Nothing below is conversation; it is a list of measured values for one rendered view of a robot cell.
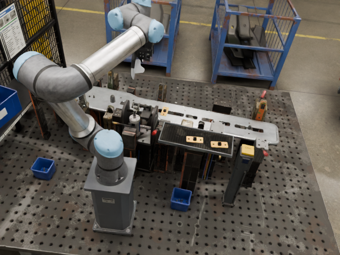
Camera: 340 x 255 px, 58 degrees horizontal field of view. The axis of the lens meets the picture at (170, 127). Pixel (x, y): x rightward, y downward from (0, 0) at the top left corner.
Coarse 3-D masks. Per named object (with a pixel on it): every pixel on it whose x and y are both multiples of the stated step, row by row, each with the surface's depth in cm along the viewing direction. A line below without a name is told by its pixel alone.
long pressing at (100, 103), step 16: (96, 96) 196; (128, 96) 199; (160, 112) 190; (176, 112) 191; (192, 112) 192; (208, 112) 193; (208, 128) 183; (256, 128) 187; (272, 128) 187; (272, 144) 178
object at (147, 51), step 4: (144, 44) 132; (148, 44) 130; (152, 44) 135; (140, 48) 132; (144, 48) 132; (148, 48) 132; (152, 48) 136; (136, 52) 133; (140, 52) 132; (144, 52) 132; (148, 52) 131; (152, 52) 137; (140, 56) 135; (144, 56) 134; (148, 56) 134; (148, 60) 134
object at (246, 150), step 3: (243, 144) 153; (243, 147) 152; (246, 147) 152; (249, 147) 152; (252, 147) 152; (243, 150) 150; (246, 150) 151; (249, 150) 151; (252, 150) 151; (243, 153) 150; (246, 153) 149; (249, 153) 149; (252, 153) 149
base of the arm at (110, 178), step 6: (96, 168) 137; (102, 168) 132; (114, 168) 132; (120, 168) 135; (126, 168) 140; (96, 174) 138; (102, 174) 134; (108, 174) 133; (114, 174) 134; (120, 174) 136; (126, 174) 140; (102, 180) 135; (108, 180) 135; (114, 180) 135; (120, 180) 137
